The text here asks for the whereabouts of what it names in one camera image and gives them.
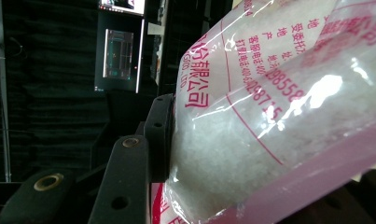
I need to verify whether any metal stand pole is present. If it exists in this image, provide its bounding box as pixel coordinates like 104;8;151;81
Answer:
0;0;12;183

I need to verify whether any pink clear bag of granules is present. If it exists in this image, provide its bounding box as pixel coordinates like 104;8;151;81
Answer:
149;0;376;224

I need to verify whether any dark curtain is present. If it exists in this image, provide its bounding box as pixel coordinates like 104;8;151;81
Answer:
0;0;165;185

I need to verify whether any computer monitor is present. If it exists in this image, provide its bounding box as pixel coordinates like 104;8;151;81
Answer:
94;12;146;93
98;0;146;17

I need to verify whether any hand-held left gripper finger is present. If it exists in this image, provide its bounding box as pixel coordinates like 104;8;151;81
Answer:
89;92;174;224

